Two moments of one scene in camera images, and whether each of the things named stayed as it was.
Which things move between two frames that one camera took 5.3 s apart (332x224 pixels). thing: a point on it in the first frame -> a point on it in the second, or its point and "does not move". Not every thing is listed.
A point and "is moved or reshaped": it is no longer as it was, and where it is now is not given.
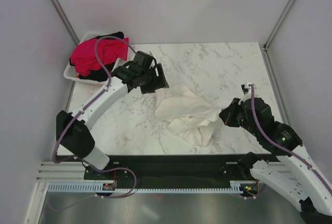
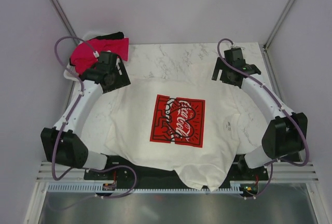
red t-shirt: x=83 y=56 does not move
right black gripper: x=226 y=115 -> x=219 y=66
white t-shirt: x=185 y=114 is moved or reshaped
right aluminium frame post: x=288 y=6 does not move
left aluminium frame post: x=58 y=10 does not move
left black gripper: x=162 y=82 -> x=124 y=80
